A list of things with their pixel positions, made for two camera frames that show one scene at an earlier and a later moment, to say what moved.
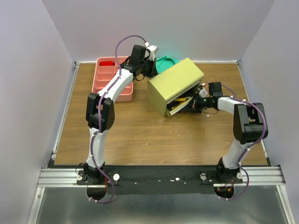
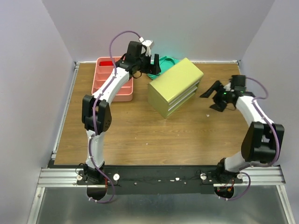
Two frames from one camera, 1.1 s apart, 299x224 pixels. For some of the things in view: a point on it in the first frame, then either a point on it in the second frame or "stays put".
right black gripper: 196,102 -> 221,94
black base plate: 160,180 stays put
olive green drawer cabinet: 173,89 stays put
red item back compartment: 106,63 stays put
